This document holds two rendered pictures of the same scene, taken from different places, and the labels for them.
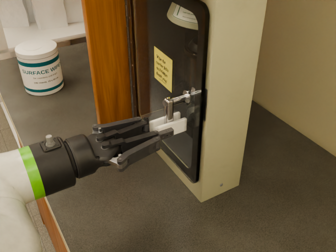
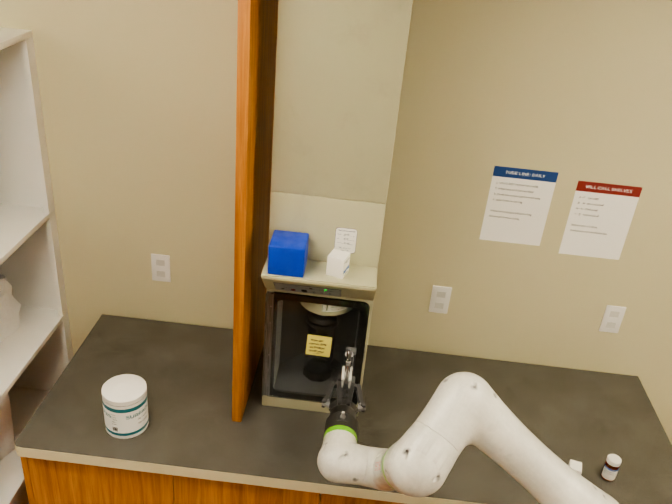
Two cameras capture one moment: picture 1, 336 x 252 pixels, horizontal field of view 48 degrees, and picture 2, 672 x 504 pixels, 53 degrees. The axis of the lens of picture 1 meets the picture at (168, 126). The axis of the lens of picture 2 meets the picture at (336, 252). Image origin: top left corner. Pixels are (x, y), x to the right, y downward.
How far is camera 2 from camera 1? 170 cm
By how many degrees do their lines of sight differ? 49
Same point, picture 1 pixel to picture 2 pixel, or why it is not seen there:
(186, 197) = not seen: hidden behind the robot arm
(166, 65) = (323, 342)
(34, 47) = (127, 389)
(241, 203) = (373, 402)
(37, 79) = (142, 417)
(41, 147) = (342, 421)
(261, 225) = (394, 405)
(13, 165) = (348, 435)
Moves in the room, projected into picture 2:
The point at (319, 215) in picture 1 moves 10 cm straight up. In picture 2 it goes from (406, 382) to (410, 359)
